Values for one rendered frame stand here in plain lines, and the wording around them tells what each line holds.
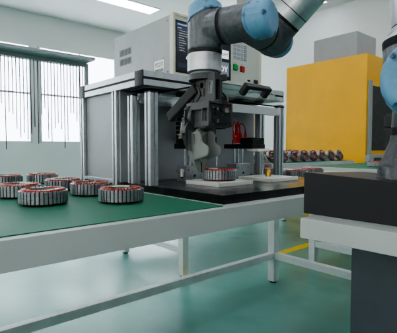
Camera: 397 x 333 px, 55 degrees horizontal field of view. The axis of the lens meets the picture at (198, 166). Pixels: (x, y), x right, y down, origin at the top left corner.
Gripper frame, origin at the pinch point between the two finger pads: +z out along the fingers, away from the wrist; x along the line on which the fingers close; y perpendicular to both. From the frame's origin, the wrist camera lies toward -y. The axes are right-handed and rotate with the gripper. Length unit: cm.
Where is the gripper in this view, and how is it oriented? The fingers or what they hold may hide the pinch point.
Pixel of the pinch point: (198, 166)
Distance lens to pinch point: 86.5
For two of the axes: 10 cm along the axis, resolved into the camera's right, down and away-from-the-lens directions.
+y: 6.5, 0.4, -7.5
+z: 0.0, 10.0, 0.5
